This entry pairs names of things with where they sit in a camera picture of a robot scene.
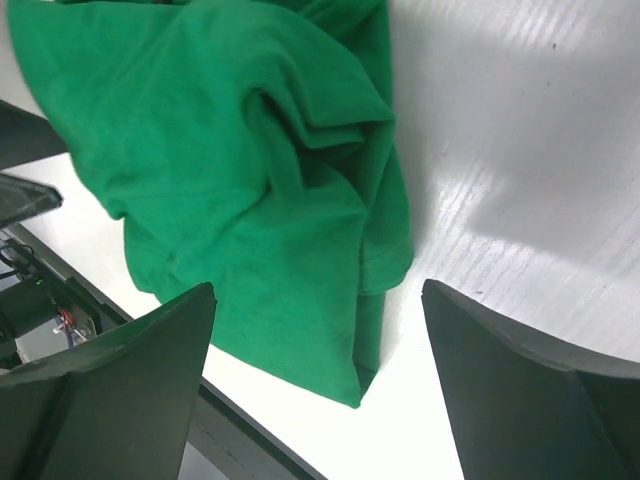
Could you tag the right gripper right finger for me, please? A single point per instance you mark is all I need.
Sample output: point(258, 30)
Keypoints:
point(523, 404)

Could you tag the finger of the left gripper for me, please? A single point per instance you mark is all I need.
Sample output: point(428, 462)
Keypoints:
point(23, 199)
point(25, 137)

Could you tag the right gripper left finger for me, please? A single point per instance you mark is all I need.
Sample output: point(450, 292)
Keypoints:
point(118, 406)

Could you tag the green t shirt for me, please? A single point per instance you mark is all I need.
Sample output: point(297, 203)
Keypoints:
point(247, 144)

